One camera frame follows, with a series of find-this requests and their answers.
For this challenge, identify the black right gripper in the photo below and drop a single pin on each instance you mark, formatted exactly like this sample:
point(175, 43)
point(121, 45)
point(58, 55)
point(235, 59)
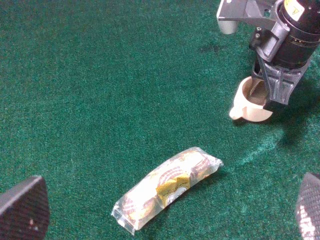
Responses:
point(282, 74)

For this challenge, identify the green velvet table cloth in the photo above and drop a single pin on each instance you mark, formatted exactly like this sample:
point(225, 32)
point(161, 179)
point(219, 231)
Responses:
point(95, 94)

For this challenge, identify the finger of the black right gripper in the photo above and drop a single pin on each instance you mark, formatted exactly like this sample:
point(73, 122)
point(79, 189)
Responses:
point(307, 210)

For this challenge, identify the cream ceramic mug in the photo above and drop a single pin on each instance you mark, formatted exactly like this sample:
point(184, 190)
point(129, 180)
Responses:
point(249, 101)

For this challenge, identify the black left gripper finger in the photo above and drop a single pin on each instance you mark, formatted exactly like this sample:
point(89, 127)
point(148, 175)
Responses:
point(24, 210)

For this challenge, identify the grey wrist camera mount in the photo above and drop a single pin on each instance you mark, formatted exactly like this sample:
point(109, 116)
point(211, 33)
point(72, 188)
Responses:
point(251, 12)

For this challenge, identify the wrapped biscuit snack packet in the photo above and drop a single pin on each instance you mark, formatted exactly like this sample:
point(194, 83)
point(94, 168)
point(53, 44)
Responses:
point(162, 186)

